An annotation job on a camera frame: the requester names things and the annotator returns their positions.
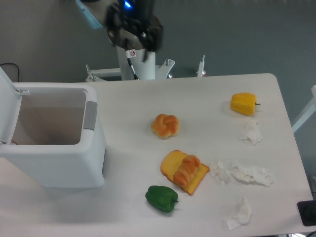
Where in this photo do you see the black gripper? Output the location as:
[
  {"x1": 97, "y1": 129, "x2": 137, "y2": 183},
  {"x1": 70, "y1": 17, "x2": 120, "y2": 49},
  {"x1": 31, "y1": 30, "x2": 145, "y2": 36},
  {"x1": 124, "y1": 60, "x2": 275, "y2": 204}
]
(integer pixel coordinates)
[{"x1": 105, "y1": 0, "x2": 163, "y2": 62}]

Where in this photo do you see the white trash can lid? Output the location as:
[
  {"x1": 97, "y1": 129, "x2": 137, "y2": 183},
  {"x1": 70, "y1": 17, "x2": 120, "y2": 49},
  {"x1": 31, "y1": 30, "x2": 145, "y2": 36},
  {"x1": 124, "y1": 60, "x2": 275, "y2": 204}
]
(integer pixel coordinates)
[{"x1": 0, "y1": 69, "x2": 30, "y2": 144}]

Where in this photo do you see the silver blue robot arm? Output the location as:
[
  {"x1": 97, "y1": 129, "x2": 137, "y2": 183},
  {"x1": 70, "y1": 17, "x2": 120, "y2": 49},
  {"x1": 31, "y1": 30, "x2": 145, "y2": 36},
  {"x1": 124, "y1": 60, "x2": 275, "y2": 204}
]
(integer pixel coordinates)
[{"x1": 76, "y1": 0, "x2": 163, "y2": 61}]

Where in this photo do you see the white trash can body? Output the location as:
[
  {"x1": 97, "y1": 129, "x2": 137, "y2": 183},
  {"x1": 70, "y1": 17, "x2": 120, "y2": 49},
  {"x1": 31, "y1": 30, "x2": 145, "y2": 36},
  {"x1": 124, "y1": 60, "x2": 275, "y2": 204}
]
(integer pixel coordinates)
[{"x1": 0, "y1": 82, "x2": 107, "y2": 188}]

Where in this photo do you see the knotted bread roll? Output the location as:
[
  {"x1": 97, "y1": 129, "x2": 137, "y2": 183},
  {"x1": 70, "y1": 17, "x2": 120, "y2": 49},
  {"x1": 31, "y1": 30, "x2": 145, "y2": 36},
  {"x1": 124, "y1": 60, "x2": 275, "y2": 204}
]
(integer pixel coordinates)
[{"x1": 151, "y1": 114, "x2": 180, "y2": 139}]

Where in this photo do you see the yellow bell pepper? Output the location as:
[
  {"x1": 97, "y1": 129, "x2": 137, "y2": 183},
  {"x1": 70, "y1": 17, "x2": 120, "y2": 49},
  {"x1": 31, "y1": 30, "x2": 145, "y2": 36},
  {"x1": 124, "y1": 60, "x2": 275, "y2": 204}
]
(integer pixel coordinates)
[{"x1": 230, "y1": 92, "x2": 260, "y2": 116}]

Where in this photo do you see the toast bread slice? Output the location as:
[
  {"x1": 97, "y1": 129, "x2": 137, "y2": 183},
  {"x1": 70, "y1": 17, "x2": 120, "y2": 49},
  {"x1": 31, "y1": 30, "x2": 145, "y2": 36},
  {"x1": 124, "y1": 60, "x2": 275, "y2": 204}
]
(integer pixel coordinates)
[{"x1": 160, "y1": 150, "x2": 210, "y2": 195}]

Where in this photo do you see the braided croissant bread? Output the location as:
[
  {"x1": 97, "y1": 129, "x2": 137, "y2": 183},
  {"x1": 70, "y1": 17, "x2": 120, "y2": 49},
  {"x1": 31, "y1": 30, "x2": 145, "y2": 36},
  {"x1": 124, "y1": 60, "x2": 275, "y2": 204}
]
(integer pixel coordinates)
[{"x1": 173, "y1": 155, "x2": 200, "y2": 187}]

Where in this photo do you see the crumpled white tissue upper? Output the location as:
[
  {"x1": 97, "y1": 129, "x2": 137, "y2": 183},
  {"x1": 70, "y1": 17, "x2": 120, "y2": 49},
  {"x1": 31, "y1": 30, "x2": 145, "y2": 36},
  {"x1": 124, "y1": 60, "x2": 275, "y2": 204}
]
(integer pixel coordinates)
[{"x1": 240, "y1": 119, "x2": 263, "y2": 146}]

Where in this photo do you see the crumpled white tissue small middle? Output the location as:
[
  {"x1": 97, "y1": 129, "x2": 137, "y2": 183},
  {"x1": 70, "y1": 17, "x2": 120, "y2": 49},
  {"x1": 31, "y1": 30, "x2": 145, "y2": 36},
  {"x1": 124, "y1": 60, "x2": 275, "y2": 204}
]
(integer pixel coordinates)
[{"x1": 210, "y1": 161, "x2": 229, "y2": 184}]

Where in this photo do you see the green bell pepper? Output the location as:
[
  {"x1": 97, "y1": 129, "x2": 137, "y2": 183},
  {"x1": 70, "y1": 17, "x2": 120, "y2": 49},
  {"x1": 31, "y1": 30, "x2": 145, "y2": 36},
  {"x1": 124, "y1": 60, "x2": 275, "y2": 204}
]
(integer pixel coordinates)
[{"x1": 145, "y1": 186, "x2": 178, "y2": 213}]

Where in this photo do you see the crumpled white tissue large middle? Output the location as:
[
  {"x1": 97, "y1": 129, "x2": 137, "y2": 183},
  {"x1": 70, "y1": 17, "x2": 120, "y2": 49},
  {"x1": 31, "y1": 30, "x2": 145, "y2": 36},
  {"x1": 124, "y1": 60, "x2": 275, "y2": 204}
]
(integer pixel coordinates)
[{"x1": 229, "y1": 160, "x2": 274, "y2": 187}]

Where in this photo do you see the crumpled white tissue lower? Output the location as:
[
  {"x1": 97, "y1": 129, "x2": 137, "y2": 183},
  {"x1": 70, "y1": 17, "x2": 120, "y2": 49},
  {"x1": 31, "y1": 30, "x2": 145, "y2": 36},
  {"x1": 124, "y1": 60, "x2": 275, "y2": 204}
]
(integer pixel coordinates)
[{"x1": 225, "y1": 196, "x2": 252, "y2": 231}]

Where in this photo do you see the black device at edge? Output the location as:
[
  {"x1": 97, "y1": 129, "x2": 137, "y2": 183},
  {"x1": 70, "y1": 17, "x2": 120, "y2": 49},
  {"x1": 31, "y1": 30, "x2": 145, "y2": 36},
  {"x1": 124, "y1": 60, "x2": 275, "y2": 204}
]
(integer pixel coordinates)
[{"x1": 297, "y1": 200, "x2": 316, "y2": 226}]

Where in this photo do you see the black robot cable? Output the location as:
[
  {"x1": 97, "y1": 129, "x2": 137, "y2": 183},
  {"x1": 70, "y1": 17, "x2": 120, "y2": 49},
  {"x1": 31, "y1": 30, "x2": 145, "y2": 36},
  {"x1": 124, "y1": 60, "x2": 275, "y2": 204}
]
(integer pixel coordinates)
[{"x1": 124, "y1": 38, "x2": 140, "y2": 80}]

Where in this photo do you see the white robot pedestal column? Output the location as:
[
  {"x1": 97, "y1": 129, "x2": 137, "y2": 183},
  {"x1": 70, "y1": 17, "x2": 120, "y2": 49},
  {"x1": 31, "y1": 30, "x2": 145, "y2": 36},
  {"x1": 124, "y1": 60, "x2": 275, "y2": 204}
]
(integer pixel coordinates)
[{"x1": 107, "y1": 14, "x2": 164, "y2": 80}]

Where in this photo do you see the white pedestal base bracket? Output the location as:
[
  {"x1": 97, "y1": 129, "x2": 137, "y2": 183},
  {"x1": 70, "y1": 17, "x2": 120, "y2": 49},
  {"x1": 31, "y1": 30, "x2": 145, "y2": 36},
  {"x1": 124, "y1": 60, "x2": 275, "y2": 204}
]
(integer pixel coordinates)
[{"x1": 85, "y1": 59, "x2": 175, "y2": 82}]

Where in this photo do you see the white levelling foot post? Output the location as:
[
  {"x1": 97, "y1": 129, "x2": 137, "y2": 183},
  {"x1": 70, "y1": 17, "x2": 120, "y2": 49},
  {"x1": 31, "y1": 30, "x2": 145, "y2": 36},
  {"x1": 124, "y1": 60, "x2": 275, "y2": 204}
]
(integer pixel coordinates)
[{"x1": 197, "y1": 55, "x2": 206, "y2": 78}]

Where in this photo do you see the black floor cable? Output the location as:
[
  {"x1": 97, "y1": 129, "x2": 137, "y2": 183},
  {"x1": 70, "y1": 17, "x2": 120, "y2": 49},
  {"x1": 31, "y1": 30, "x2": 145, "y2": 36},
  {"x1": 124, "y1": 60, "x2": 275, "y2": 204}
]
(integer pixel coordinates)
[{"x1": 0, "y1": 63, "x2": 20, "y2": 83}]

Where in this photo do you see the white frame leg right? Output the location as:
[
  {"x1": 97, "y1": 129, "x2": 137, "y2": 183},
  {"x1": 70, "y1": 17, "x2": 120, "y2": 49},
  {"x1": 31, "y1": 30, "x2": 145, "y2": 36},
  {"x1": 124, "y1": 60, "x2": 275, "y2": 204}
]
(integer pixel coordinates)
[{"x1": 292, "y1": 85, "x2": 316, "y2": 133}]

